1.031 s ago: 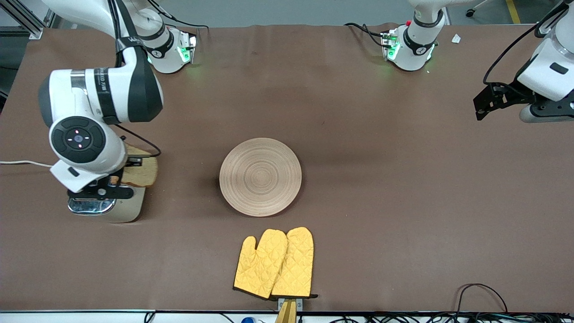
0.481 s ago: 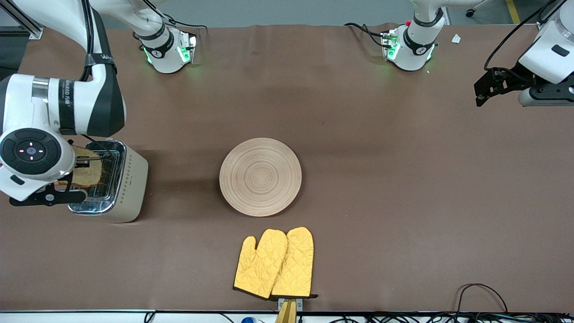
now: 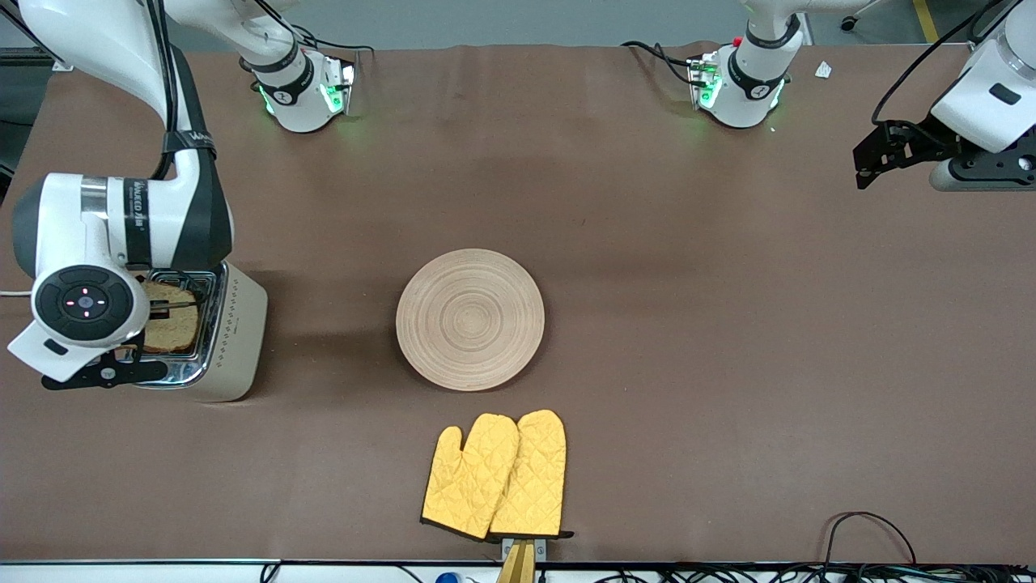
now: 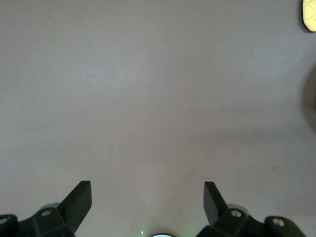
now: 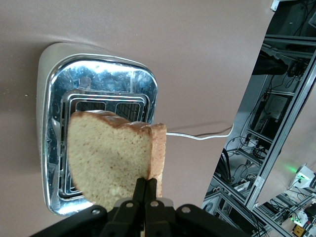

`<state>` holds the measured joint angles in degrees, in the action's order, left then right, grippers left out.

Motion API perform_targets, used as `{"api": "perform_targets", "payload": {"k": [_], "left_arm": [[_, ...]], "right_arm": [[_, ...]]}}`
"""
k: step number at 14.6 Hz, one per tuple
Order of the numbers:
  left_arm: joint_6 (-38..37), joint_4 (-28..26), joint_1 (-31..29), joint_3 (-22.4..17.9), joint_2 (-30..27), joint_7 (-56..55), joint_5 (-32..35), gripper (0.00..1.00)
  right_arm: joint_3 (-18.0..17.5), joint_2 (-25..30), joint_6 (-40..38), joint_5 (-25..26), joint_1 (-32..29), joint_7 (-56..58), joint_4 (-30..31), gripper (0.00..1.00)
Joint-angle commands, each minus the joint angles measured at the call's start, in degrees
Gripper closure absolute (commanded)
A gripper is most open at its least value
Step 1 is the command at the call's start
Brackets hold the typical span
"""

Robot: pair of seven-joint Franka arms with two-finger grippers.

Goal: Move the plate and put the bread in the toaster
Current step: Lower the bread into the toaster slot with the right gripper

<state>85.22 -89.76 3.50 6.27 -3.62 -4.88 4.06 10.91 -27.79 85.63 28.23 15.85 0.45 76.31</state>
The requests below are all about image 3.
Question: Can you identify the slice of bread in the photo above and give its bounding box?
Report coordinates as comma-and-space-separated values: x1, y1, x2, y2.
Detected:
139, 279, 201, 355

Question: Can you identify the black looped cable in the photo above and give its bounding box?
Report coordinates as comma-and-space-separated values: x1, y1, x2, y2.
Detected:
822, 511, 919, 568

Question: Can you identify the black arm base cable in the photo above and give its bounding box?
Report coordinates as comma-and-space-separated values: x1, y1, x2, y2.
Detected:
287, 24, 376, 64
622, 40, 698, 87

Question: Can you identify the black left arm base cable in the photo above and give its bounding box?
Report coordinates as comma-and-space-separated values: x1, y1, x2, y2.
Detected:
622, 40, 698, 87

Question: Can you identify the yellow quilted oven mitt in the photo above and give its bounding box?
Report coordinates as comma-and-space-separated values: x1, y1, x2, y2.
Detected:
421, 413, 520, 541
490, 409, 575, 540

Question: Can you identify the round light wooden plate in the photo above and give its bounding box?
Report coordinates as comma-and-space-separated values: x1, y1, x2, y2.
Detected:
396, 248, 546, 392

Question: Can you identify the beige and chrome toaster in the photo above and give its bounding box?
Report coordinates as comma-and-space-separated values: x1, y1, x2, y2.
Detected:
121, 259, 269, 403

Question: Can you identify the wooden wedge with metal bracket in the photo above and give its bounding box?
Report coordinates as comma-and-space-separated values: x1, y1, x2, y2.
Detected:
495, 537, 548, 583

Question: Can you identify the black right arm base cable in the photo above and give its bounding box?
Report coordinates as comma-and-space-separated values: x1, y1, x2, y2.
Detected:
287, 24, 376, 64

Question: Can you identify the bundle of black cables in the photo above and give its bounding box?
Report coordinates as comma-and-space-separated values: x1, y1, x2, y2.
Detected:
599, 564, 1036, 583

